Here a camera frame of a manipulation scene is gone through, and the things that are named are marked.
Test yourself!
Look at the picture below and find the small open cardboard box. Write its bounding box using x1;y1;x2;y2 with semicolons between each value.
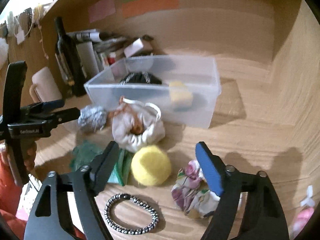
124;35;153;58

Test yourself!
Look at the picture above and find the dark wine bottle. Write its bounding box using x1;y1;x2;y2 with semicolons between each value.
54;17;87;97

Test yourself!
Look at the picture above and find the orange sticky note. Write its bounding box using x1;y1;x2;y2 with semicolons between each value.
121;0;180;18

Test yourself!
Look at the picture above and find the pink mug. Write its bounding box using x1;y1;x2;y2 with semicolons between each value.
29;67;62;102

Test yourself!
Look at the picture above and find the white fluffy pompom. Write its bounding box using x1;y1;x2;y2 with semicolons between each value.
0;37;9;68

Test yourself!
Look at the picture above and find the floral fabric scrunchie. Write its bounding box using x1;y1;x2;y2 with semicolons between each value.
171;160;220;219

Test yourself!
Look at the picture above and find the clear plastic storage bin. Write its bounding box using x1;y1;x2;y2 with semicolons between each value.
85;55;221;128

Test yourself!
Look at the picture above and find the pink sticky note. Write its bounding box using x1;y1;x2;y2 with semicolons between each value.
88;0;116;23

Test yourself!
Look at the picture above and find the white drawstring pouch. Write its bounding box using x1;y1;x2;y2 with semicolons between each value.
108;96;165;153

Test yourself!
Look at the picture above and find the black patterned fabric item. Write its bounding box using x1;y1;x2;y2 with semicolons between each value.
119;72;162;85

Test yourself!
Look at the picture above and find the green knitted cloth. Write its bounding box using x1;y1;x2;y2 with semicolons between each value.
69;140;133;186

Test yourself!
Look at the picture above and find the yellow sponge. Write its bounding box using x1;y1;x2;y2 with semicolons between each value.
169;81;193;109

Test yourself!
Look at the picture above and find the black white braided bracelet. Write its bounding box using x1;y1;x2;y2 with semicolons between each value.
103;193;160;235

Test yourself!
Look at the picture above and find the yellow felt ball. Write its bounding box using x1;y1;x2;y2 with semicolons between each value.
131;145;172;186

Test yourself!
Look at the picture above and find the stack of newspapers and books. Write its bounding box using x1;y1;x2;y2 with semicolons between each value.
67;29;128;78

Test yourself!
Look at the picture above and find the silver foil ball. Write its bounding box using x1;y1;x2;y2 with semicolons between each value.
78;105;107;133

